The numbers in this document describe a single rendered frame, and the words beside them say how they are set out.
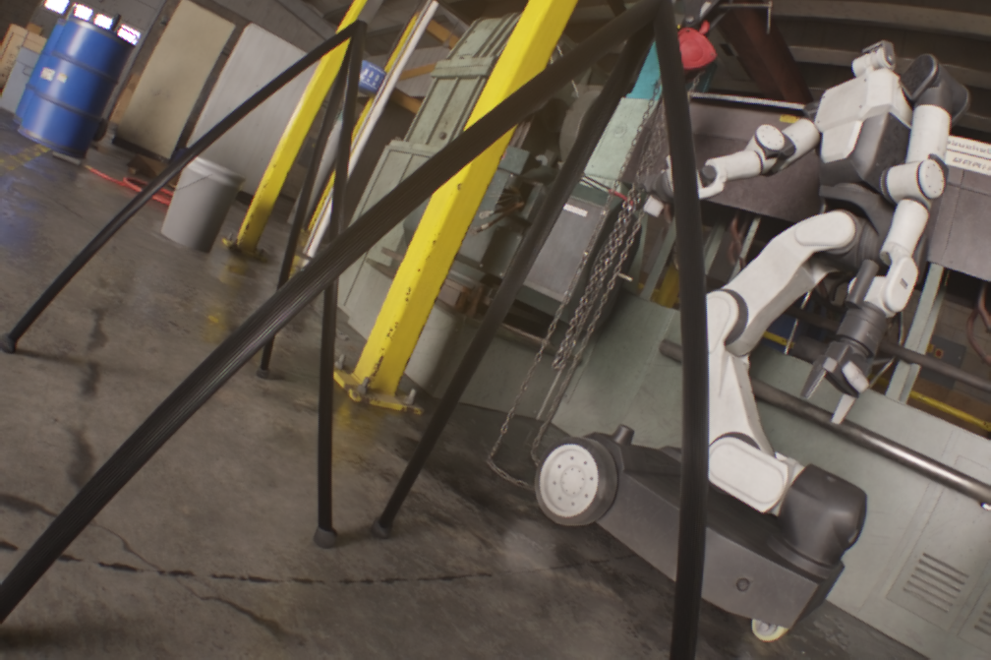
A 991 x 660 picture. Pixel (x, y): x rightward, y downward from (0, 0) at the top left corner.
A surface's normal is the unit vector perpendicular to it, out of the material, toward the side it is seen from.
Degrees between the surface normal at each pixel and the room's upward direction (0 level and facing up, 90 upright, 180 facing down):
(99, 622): 0
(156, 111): 90
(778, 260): 113
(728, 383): 90
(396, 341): 90
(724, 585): 90
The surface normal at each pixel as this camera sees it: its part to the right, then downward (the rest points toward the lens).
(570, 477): -0.71, -0.31
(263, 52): 0.60, 0.29
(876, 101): -0.52, -0.33
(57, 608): 0.42, -0.91
